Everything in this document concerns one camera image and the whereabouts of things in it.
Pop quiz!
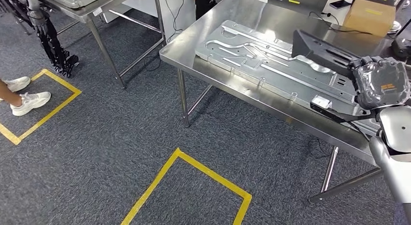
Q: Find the person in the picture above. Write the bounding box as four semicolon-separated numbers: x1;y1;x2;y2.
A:
192;0;232;20

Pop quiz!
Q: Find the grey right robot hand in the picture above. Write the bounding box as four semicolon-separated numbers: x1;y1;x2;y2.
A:
351;56;411;110

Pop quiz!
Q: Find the black plastic plate frame part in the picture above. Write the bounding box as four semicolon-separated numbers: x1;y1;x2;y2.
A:
291;29;364;80

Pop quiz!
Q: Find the brown cardboard box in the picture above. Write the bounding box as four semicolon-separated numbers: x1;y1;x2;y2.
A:
342;0;396;37

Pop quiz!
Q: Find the black device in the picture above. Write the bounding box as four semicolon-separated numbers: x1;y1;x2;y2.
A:
391;37;411;60

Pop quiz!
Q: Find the white sneaker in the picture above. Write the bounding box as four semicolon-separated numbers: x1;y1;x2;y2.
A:
10;92;52;117
3;76;32;93

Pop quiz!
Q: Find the grey flat case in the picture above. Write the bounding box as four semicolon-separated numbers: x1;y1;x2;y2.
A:
268;0;333;13

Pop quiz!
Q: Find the stamped metal panel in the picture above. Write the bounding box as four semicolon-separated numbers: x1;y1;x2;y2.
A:
195;19;383;136

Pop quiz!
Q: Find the person's leg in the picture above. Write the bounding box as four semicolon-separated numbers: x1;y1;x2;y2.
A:
0;79;23;107

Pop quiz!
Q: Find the black cable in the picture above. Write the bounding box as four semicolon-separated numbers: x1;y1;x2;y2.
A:
163;0;186;42
309;11;374;35

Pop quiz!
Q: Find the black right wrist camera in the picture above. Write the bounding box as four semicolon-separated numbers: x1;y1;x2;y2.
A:
310;95;376;123

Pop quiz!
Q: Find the white cabinet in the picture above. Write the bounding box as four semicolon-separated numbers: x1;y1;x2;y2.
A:
157;0;197;43

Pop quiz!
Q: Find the yellow floor tape square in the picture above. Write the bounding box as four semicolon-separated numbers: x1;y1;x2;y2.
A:
121;148;253;225
0;68;82;146

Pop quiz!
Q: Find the black smartphone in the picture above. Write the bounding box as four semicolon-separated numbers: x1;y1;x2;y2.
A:
329;0;352;10

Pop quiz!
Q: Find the steel workbench table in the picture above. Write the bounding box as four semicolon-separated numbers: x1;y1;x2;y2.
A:
159;0;411;204

